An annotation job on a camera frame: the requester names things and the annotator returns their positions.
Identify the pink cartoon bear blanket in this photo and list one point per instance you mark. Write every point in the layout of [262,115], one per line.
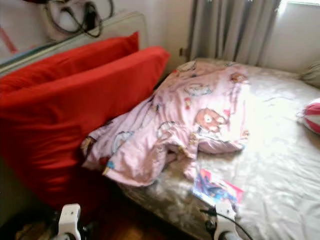
[185,107]

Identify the brown cardboard scrap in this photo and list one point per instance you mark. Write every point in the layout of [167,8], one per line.
[32,231]

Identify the bed with beige floral sheet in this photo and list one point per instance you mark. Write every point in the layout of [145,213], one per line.
[275,165]

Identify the thick red cushion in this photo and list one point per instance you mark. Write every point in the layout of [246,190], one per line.
[60,130]

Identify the red white blue bolster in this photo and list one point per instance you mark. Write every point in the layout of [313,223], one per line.
[312,116]

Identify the thin red cushion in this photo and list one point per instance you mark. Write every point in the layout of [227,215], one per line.
[75,60]

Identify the grey curtain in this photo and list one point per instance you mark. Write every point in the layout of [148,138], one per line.
[230,30]

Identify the bright window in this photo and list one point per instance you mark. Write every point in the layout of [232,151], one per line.
[300,2]

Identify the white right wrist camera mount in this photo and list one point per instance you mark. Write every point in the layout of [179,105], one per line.
[227,227]

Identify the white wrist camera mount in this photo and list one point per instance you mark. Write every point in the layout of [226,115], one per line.
[227,227]
[70,222]

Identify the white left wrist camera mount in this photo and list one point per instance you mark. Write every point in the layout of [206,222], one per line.
[70,222]

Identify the black wall socket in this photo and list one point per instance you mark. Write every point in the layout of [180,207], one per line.
[181,51]

